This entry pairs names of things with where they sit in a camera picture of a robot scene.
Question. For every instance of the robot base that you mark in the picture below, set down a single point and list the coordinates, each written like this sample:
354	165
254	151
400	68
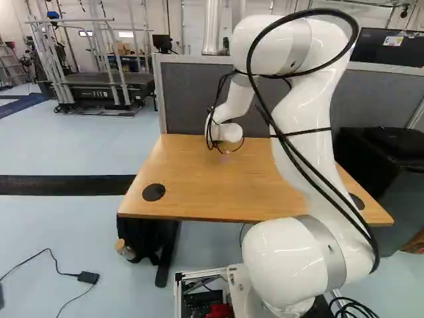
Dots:
198	291

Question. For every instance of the cardboard box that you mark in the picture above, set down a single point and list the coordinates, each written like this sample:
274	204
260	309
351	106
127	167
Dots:
415	243

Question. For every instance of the grey fabric partition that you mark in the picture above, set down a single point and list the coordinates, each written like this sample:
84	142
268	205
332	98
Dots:
189	99
374	96

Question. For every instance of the black monitor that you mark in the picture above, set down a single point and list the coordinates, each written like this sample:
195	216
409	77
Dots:
374	43

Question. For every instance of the treadmill with grey frame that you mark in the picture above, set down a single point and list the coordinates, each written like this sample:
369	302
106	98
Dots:
99	89

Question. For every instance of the wooden table with black legs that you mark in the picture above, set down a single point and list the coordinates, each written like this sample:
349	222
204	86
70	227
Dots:
205	179

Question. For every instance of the clear plastic bottle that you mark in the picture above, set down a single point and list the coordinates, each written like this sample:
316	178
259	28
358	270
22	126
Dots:
126	251

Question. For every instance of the black bag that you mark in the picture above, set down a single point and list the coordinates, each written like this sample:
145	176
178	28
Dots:
145	235

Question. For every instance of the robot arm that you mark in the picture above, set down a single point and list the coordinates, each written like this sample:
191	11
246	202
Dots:
298	116

